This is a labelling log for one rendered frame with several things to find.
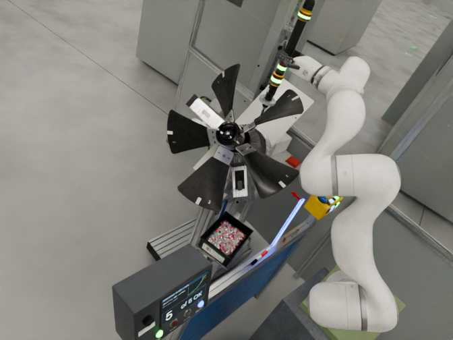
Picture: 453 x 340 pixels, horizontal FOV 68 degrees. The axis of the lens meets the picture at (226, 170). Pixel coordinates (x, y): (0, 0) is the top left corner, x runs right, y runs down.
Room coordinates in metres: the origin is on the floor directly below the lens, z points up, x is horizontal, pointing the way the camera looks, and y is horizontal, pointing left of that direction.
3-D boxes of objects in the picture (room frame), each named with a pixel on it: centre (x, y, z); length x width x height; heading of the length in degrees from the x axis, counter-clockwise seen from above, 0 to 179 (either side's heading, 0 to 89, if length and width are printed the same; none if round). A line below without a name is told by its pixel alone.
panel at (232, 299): (1.00, -0.30, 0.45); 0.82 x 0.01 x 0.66; 147
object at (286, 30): (1.90, -0.03, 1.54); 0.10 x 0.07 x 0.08; 2
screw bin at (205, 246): (1.03, -0.12, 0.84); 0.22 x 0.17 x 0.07; 162
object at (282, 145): (1.87, -0.20, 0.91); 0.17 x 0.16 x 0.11; 147
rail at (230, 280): (1.00, -0.30, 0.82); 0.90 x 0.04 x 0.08; 147
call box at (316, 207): (1.33, -0.51, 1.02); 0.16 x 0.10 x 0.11; 147
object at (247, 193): (1.27, -0.11, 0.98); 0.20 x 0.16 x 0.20; 147
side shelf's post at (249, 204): (1.80, -0.25, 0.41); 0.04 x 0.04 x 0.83; 57
